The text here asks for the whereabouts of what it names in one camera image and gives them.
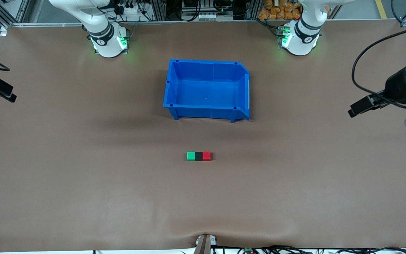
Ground black electronics box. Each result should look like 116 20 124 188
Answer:
181 0 234 21

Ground metal clamp bracket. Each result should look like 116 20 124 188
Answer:
194 234 218 254

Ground silver table edge rail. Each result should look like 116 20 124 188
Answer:
0 18 406 28

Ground blue plastic storage bin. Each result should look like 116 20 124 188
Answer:
163 59 251 123

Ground orange snack bags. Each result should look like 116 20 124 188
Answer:
258 0 331 20

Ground brown table mat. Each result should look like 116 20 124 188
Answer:
0 19 406 253

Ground white power strip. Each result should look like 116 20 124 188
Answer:
113 3 137 22

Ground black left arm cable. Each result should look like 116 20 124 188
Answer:
351 22 406 110

